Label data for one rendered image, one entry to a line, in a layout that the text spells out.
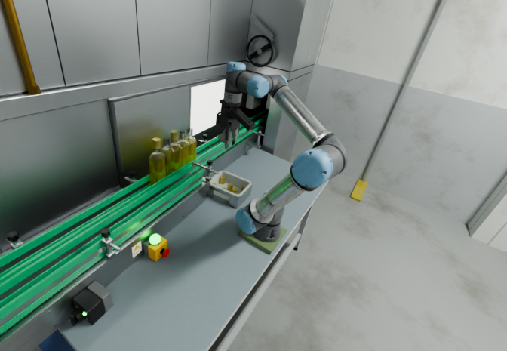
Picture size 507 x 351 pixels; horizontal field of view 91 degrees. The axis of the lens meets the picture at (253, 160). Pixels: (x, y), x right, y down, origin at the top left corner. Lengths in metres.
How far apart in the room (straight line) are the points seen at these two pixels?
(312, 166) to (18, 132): 0.92
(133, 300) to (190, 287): 0.20
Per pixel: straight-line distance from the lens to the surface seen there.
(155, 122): 1.35
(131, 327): 1.08
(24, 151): 1.10
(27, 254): 1.15
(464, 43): 3.31
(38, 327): 1.08
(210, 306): 1.09
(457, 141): 3.45
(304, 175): 0.81
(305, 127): 0.96
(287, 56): 1.92
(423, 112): 3.35
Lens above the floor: 1.70
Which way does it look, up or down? 30 degrees down
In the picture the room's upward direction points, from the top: 10 degrees clockwise
